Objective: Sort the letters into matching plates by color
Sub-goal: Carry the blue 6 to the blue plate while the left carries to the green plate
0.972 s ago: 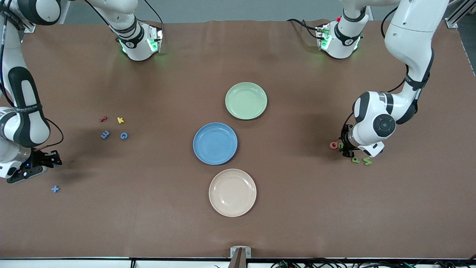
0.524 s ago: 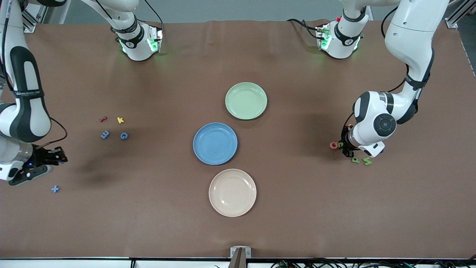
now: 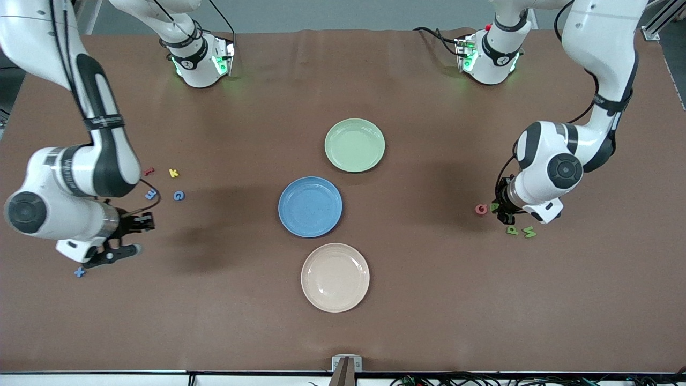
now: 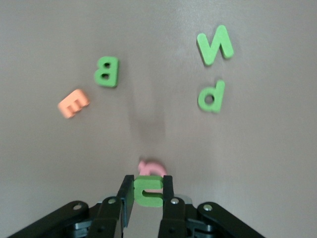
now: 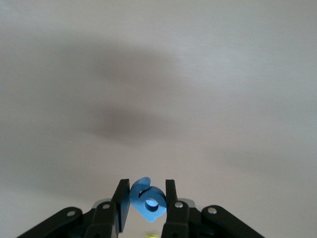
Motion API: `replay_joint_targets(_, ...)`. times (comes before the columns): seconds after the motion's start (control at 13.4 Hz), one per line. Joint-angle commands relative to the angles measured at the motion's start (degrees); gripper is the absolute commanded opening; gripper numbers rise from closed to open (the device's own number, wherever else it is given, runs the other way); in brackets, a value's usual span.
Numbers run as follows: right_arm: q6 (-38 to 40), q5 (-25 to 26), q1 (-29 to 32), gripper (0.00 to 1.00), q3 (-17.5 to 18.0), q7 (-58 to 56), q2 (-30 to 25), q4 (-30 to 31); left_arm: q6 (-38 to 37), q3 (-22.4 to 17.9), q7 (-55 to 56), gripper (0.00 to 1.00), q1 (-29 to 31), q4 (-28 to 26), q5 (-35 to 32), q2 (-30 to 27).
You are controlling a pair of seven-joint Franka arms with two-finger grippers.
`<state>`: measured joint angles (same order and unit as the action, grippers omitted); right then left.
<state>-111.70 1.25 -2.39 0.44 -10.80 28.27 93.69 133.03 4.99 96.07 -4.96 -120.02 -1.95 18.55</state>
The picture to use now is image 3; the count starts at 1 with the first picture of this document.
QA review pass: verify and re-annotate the grey camera pole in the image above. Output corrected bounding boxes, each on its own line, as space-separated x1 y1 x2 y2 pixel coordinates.
328 358 359 386

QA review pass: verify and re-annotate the green plate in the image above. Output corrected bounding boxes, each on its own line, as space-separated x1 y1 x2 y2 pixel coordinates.
324 118 386 174

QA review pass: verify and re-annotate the beige plate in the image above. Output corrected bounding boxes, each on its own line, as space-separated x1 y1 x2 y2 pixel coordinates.
301 243 370 313

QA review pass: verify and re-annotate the blue plate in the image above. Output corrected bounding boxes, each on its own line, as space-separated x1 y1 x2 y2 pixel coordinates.
278 176 344 239

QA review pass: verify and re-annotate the black base cable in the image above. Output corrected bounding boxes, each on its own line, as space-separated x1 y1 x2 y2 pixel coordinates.
414 26 463 57
205 0 236 37

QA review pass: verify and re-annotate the table cover sheet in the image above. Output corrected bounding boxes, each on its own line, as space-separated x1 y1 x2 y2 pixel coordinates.
0 28 686 373

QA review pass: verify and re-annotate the aluminium frame post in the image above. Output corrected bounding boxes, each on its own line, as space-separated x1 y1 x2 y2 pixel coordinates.
642 0 686 41

